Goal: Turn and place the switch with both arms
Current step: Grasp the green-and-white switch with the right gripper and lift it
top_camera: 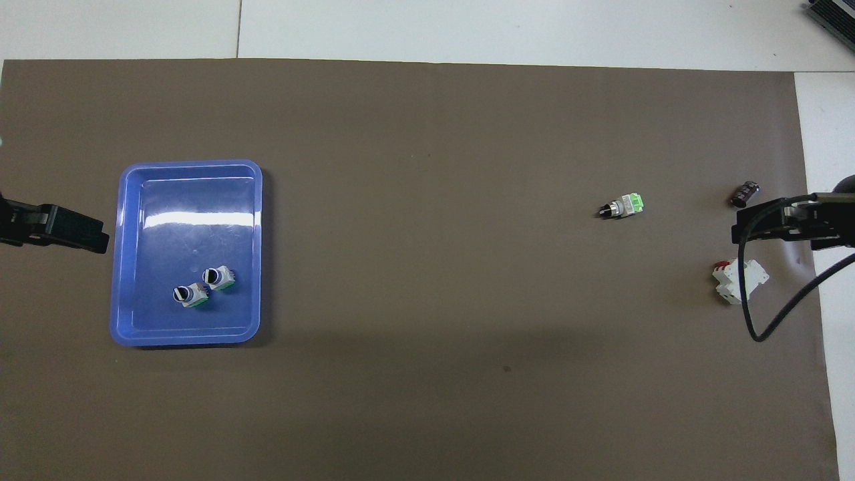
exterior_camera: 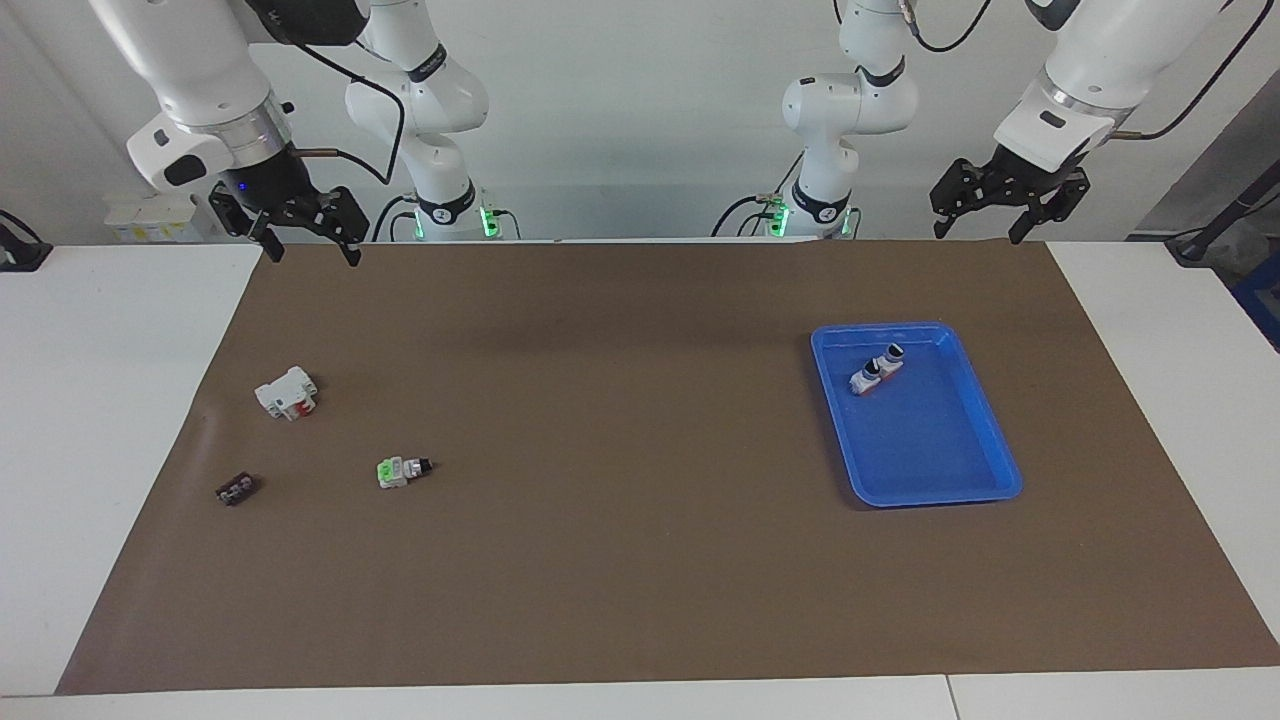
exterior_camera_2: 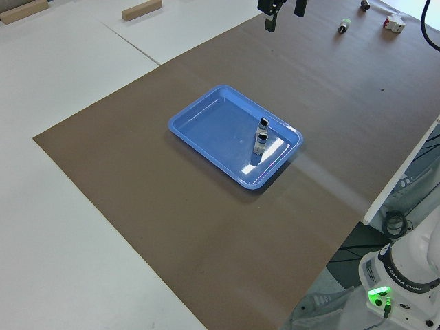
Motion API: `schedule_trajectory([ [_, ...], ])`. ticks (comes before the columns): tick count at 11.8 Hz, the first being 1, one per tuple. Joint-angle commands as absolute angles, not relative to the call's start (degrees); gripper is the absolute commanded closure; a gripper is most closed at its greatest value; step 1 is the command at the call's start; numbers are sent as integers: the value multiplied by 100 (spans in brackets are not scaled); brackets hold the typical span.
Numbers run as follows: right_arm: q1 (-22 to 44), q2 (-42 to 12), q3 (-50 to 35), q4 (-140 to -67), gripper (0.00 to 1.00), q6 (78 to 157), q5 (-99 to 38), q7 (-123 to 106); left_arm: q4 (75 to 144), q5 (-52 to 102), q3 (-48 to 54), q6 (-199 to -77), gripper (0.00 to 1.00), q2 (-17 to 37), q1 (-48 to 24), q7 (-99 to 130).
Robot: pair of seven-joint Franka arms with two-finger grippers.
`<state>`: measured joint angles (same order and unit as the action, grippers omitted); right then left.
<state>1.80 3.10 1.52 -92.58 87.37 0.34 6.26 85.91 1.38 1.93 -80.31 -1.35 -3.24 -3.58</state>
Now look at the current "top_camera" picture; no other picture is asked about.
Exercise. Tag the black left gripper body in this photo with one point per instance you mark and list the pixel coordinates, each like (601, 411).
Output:
(20, 222)

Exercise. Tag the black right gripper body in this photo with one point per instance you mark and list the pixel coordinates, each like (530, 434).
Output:
(835, 224)

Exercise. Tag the white rotary switch green base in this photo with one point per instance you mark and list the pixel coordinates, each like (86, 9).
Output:
(219, 277)
(192, 294)
(624, 206)

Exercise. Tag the small dark electronic component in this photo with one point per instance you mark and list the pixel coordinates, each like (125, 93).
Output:
(745, 194)

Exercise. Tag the white red circuit breaker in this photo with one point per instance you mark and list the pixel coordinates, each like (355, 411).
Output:
(738, 280)

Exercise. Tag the blue plastic tray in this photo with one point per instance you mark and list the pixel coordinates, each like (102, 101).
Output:
(194, 240)

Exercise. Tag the grey ribbed metal device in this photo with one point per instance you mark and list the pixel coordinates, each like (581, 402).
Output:
(835, 17)

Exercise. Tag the brown table mat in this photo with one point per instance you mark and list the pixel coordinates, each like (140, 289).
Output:
(427, 267)

